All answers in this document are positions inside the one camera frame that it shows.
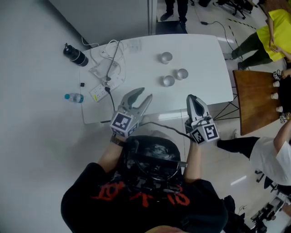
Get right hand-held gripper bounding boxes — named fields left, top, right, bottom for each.
left=184, top=94, right=220, bottom=145

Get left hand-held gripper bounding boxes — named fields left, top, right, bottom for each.
left=110, top=87, right=153, bottom=138

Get clear plastic cup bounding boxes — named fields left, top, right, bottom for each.
left=162, top=75, right=176, bottom=87
left=175, top=68, right=189, bottom=81
left=161, top=51, right=173, bottom=65

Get person's left forearm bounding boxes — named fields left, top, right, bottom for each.
left=97, top=136, right=128, bottom=174

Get person's right forearm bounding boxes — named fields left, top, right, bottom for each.
left=183, top=139, right=203, bottom=184

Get black metal table legs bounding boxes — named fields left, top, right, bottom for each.
left=212, top=93, right=241, bottom=121

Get white power strip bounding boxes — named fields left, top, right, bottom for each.
left=89, top=76, right=125, bottom=102

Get clear plastic bag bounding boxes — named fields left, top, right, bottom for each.
left=88, top=58, right=121, bottom=79

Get wrist watch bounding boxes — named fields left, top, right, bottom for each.
left=110, top=136, right=125, bottom=147

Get brown wooden table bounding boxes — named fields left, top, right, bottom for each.
left=232, top=70, right=287, bottom=137

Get clear plastic water bottle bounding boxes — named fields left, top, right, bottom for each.
left=64, top=92, right=85, bottom=104

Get black insulated bottle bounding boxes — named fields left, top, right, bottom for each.
left=63, top=43, right=89, bottom=67

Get black office chair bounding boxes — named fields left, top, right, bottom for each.
left=254, top=169, right=280, bottom=193
left=212, top=0, right=260, bottom=20

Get person's black printed shirt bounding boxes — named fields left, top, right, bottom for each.
left=60, top=162, right=229, bottom=233

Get black equipment on floor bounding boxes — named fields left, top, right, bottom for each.
left=224, top=191, right=291, bottom=233

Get black power cable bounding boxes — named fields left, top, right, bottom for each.
left=100, top=40, right=121, bottom=124

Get white cable bundle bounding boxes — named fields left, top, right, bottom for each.
left=81, top=36, right=127, bottom=80

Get black head-worn camera rig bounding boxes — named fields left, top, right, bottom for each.
left=124, top=135, right=188, bottom=182

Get black floor cable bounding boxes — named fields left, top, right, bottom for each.
left=193, top=0, right=237, bottom=54

